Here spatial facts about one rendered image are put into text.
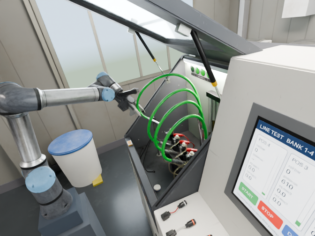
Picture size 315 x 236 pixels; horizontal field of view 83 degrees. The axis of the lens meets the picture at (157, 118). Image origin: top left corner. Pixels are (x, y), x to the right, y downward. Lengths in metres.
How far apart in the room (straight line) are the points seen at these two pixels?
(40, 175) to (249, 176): 0.88
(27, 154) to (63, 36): 1.62
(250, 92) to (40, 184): 0.93
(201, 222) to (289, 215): 0.34
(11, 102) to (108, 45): 1.77
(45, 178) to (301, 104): 0.99
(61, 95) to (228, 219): 0.84
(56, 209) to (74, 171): 1.29
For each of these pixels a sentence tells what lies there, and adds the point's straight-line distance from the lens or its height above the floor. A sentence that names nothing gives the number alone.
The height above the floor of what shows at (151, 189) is 0.95.
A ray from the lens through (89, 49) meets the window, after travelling 2.45.
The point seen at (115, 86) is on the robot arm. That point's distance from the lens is 1.12.
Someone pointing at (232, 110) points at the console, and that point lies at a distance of 0.63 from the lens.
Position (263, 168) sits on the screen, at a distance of 0.58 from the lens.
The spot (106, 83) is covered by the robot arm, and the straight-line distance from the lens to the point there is 1.13.
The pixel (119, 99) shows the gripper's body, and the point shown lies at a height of 1.29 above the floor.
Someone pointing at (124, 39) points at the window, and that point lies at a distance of 2.54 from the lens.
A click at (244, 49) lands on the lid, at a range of 0.66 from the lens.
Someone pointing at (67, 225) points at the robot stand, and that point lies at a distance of 1.16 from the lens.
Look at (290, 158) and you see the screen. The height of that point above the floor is 1.36.
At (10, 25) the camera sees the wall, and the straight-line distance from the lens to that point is 2.48.
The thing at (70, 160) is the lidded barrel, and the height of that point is 0.46.
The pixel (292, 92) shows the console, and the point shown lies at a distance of 0.52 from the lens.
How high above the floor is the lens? 1.68
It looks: 29 degrees down
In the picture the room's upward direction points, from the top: 9 degrees counter-clockwise
